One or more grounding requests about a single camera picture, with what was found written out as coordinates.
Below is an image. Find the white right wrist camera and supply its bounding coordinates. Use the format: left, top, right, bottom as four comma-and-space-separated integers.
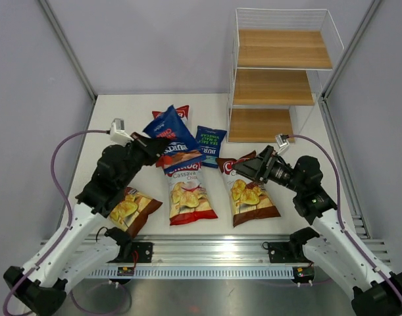
275, 134, 289, 155

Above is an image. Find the blue Burts sea salt bag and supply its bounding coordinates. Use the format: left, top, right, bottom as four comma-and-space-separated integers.
195, 126, 226, 169

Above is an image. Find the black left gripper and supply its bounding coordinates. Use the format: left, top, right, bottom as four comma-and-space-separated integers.
117, 132, 170, 190

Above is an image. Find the left aluminium frame post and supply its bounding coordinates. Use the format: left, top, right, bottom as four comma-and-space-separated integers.
38, 0, 97, 101

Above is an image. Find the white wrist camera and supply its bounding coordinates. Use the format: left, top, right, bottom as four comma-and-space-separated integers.
109, 118, 131, 146
275, 134, 289, 155

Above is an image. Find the white wire wooden shelf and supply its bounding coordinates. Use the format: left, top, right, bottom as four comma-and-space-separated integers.
227, 8, 344, 143

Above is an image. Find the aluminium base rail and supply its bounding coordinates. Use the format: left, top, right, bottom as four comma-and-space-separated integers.
55, 234, 321, 285

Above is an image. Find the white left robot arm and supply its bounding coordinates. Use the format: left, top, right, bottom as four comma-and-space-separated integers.
3, 131, 170, 315

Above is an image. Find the red Chuba bag in middle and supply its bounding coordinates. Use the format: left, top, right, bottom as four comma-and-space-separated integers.
165, 163, 218, 226

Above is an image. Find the right aluminium frame post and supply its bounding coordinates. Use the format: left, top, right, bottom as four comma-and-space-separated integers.
320, 0, 384, 99

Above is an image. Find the red Chuba bag at back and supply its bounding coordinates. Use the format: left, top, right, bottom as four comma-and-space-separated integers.
152, 105, 189, 125

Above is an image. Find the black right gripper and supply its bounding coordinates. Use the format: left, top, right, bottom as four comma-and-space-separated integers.
232, 145, 304, 194

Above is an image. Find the aluminium frame post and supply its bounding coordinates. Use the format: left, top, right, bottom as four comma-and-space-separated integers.
320, 0, 384, 99
38, 0, 97, 101

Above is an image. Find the brown chuba bag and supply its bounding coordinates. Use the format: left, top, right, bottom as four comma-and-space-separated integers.
216, 150, 280, 227
109, 187, 163, 238

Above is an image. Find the red chuba bag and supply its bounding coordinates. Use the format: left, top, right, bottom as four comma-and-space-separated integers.
152, 105, 189, 125
165, 163, 218, 226

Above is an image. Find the brown Chuba bag on right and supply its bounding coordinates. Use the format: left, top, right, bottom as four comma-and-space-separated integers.
216, 150, 280, 227

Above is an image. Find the brown Chuba bag on left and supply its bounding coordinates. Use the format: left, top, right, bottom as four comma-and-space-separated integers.
109, 187, 163, 238

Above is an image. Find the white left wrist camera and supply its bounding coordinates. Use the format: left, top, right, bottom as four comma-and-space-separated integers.
109, 118, 131, 146

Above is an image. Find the blue Burts spicy chilli bag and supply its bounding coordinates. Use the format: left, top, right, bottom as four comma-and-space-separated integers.
143, 105, 205, 172

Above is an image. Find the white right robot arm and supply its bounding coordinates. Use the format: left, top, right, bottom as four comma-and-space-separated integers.
232, 145, 402, 315

